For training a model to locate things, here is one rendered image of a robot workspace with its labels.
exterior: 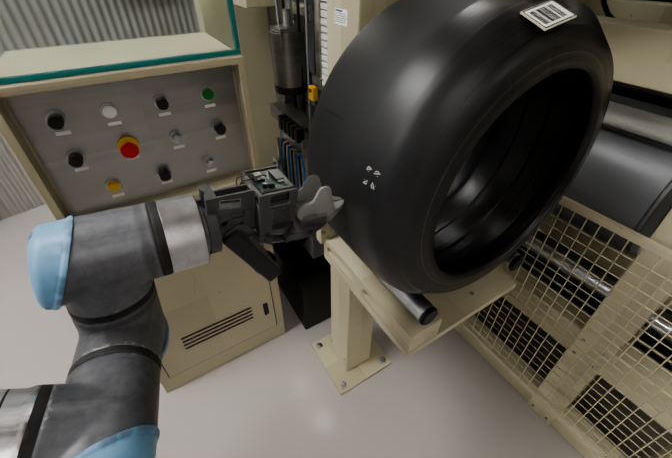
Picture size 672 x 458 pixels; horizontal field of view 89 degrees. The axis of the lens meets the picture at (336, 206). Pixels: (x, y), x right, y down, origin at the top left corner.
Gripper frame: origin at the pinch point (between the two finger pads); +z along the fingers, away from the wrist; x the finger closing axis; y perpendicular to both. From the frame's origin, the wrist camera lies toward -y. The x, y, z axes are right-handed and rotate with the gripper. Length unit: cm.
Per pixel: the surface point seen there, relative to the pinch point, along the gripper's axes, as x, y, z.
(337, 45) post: 33.2, 17.7, 18.8
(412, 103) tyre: -6.2, 17.8, 5.5
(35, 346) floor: 113, -126, -84
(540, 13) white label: -9.4, 28.6, 20.6
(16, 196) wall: 244, -115, -100
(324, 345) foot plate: 42, -113, 31
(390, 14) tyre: 9.4, 26.2, 12.8
